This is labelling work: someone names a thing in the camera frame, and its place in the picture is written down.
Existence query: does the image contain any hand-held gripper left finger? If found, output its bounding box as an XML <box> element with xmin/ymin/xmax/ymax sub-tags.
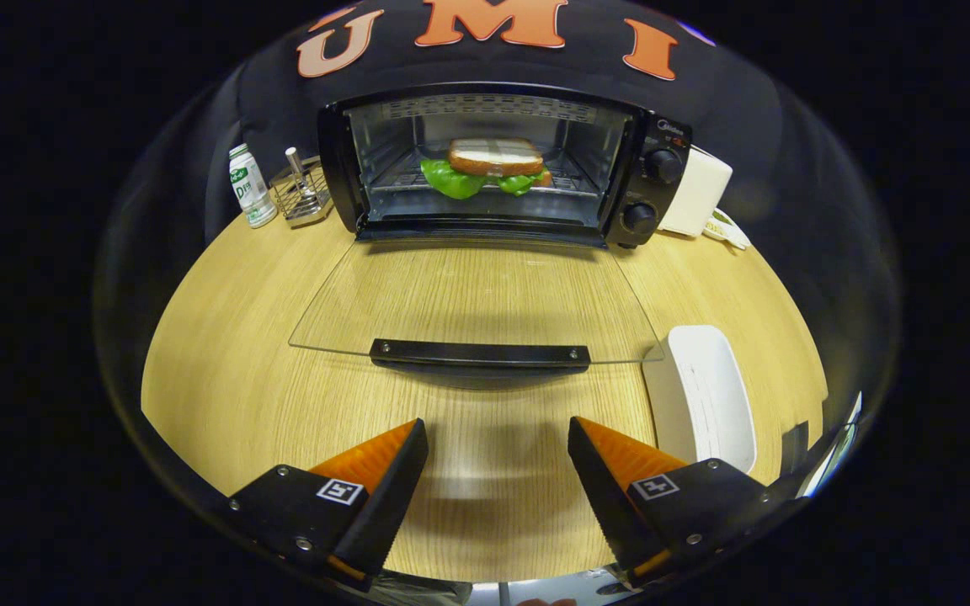
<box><xmin>228</xmin><ymin>418</ymin><xmax>429</xmax><ymax>590</ymax></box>

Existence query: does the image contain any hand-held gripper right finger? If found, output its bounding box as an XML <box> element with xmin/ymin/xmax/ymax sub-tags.
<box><xmin>568</xmin><ymin>417</ymin><xmax>802</xmax><ymax>590</ymax></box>

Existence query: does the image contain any black toaster oven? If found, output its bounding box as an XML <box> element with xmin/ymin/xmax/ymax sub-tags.
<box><xmin>287</xmin><ymin>82</ymin><xmax>694</xmax><ymax>390</ymax></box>

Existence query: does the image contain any sandwich with green lettuce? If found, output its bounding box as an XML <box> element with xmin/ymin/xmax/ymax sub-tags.
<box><xmin>419</xmin><ymin>137</ymin><xmax>553</xmax><ymax>200</ymax></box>

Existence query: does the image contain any white bread toaster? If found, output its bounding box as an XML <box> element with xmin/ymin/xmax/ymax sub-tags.
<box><xmin>658</xmin><ymin>145</ymin><xmax>734</xmax><ymax>238</ymax></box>

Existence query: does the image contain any white rectangular tray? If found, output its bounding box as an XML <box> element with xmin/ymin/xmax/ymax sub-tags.
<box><xmin>642</xmin><ymin>325</ymin><xmax>758</xmax><ymax>475</ymax></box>

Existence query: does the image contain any white divided dish with beans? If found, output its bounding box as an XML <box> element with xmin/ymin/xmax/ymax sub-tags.
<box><xmin>702</xmin><ymin>208</ymin><xmax>751</xmax><ymax>252</ymax></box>

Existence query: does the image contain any white bottle with green label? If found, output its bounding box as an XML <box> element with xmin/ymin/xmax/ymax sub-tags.
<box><xmin>228</xmin><ymin>143</ymin><xmax>279</xmax><ymax>230</ymax></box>

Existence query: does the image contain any metal stick with white top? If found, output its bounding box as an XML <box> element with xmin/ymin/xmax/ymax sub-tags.
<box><xmin>285</xmin><ymin>147</ymin><xmax>317</xmax><ymax>199</ymax></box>

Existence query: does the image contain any metal wire holder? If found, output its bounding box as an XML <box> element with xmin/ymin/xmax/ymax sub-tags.
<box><xmin>270</xmin><ymin>156</ymin><xmax>334</xmax><ymax>228</ymax></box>

